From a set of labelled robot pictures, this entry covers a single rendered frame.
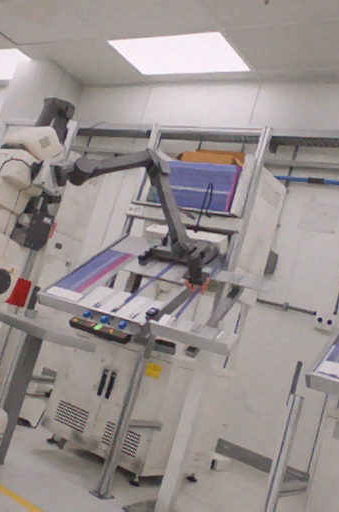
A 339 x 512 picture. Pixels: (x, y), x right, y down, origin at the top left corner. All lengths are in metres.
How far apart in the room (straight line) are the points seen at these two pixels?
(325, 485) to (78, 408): 1.31
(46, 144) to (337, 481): 1.74
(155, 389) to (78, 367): 0.51
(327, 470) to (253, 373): 2.04
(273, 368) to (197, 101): 2.51
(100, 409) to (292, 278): 1.99
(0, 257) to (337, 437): 1.48
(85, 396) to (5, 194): 1.20
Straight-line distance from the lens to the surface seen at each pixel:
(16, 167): 2.33
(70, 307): 2.83
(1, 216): 2.39
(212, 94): 5.42
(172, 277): 2.86
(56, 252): 4.07
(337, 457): 2.45
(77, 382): 3.13
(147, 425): 2.69
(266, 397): 4.36
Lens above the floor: 0.72
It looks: 7 degrees up
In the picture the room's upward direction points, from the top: 17 degrees clockwise
